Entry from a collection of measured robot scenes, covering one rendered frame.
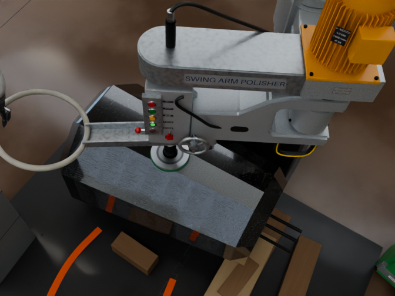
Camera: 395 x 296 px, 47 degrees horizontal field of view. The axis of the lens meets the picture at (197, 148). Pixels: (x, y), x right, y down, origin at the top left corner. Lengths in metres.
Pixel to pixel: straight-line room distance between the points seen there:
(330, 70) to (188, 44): 0.55
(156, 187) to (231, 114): 0.75
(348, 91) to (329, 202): 1.72
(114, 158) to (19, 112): 1.43
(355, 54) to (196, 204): 1.25
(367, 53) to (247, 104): 0.58
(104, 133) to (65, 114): 1.36
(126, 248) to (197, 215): 0.71
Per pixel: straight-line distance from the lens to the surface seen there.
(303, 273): 3.13
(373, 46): 1.63
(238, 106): 2.00
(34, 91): 2.55
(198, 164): 2.48
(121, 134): 2.39
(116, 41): 4.18
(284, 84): 1.81
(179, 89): 1.85
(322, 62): 1.78
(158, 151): 2.48
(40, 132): 3.69
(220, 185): 2.43
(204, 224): 2.49
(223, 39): 1.84
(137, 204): 2.60
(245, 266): 2.93
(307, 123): 2.09
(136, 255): 3.01
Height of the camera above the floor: 3.00
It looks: 59 degrees down
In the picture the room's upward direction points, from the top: 6 degrees clockwise
